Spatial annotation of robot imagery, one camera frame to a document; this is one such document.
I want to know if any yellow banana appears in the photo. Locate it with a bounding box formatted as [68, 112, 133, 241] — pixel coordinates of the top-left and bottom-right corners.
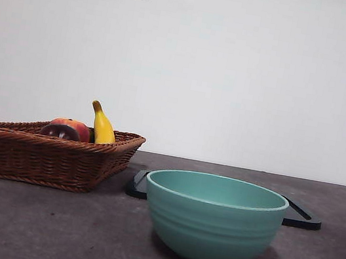
[86, 100, 123, 147]

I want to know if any black rectangular tray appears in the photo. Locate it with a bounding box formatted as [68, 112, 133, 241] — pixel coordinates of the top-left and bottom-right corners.
[123, 167, 326, 232]

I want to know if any teal ribbed bowl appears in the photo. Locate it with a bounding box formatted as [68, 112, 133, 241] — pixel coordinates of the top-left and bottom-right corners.
[132, 163, 293, 259]

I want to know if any brown wicker basket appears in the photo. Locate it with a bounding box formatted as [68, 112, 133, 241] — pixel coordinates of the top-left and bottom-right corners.
[0, 110, 147, 203]

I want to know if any dark purple plum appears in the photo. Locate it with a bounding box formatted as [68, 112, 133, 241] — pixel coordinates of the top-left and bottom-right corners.
[39, 121, 83, 142]

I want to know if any red orange peach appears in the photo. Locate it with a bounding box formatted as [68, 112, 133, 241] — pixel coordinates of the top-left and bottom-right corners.
[47, 115, 94, 144]

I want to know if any dark green fruit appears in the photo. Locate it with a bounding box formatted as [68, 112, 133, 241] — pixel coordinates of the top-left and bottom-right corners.
[86, 127, 97, 144]

